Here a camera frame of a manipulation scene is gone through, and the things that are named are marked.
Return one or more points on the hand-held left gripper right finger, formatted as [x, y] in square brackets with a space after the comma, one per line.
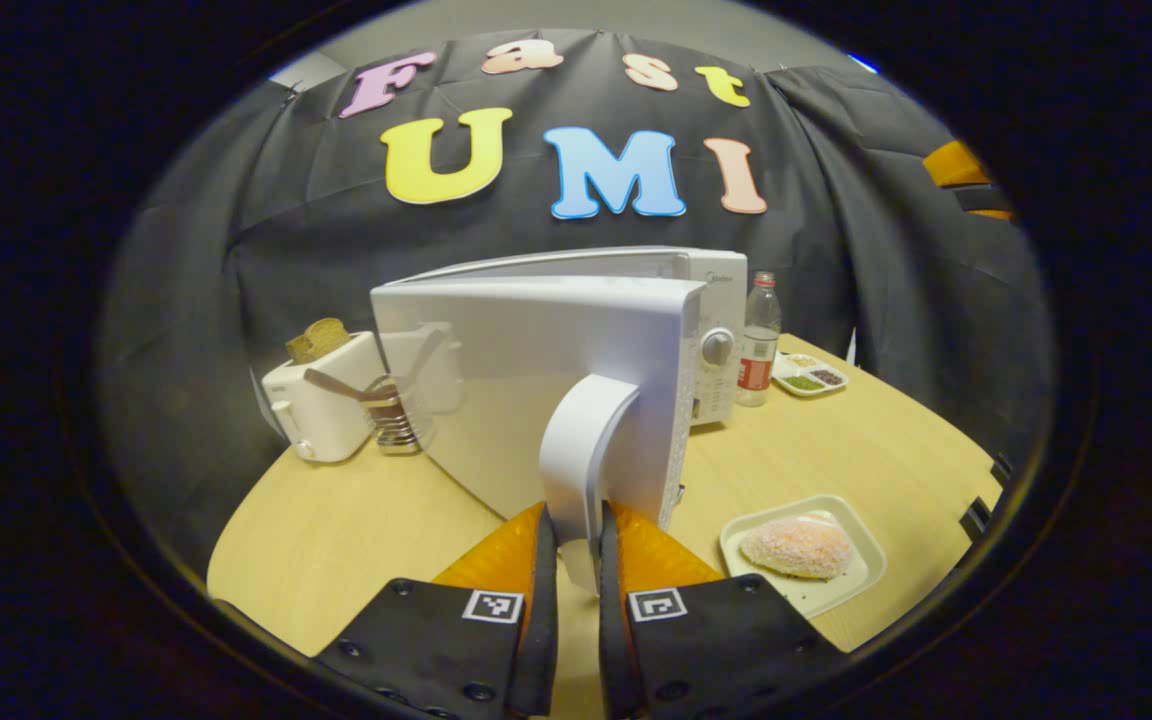
[611, 620]

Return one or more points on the black table clamp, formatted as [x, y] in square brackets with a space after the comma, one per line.
[976, 518]
[1002, 468]

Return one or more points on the white toaster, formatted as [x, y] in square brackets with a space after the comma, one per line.
[321, 420]

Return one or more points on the white sectioned condiment dish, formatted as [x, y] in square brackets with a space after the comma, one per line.
[808, 378]

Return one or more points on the pink round bread bun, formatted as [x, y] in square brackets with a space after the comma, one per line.
[798, 548]

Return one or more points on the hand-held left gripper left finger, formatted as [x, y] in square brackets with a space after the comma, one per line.
[541, 600]

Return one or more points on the clear bottle with red label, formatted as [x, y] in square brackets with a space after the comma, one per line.
[758, 345]

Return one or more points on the white microwave oven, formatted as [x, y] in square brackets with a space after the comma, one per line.
[536, 340]

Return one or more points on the pale rectangular tray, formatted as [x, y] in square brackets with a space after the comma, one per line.
[861, 575]

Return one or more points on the black backdrop cloth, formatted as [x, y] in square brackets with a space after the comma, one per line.
[266, 220]

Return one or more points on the clear glass utensil cup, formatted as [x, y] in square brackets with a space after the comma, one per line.
[398, 425]

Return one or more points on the brown bread slice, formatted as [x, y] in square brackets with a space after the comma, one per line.
[318, 342]

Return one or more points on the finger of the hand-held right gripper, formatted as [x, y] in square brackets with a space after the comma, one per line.
[956, 165]
[986, 200]

